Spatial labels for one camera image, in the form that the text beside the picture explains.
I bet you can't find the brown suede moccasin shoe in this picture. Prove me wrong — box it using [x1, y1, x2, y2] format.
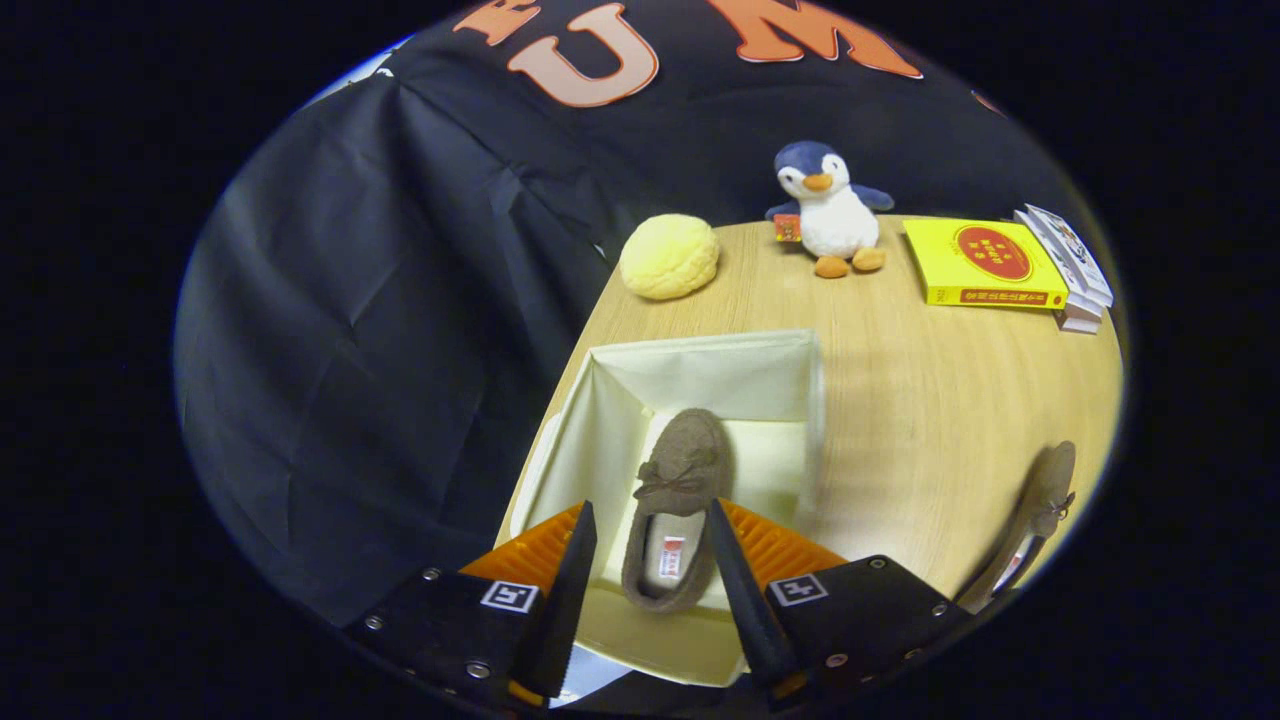
[955, 440, 1078, 614]
[620, 407, 736, 614]

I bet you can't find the yellow round plush ball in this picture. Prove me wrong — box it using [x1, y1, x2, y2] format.
[618, 213, 721, 301]

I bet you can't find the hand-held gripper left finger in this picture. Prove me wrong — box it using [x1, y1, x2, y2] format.
[345, 500, 599, 709]

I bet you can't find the blue white penguin plush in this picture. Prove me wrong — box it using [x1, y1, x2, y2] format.
[765, 140, 896, 279]

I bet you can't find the beige fabric storage box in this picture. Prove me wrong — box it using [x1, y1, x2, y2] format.
[495, 328, 828, 689]

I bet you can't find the yellow book with red circle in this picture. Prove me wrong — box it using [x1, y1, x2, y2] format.
[903, 218, 1071, 309]

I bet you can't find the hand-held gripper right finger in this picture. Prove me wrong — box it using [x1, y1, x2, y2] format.
[708, 498, 973, 701]

